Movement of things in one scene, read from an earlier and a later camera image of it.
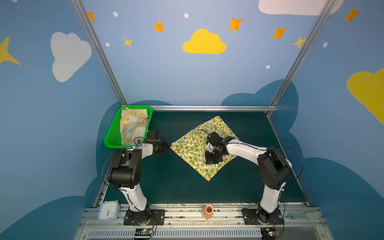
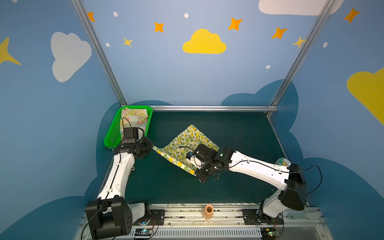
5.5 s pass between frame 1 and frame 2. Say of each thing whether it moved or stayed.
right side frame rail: stayed
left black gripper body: moved
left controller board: stayed
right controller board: stayed
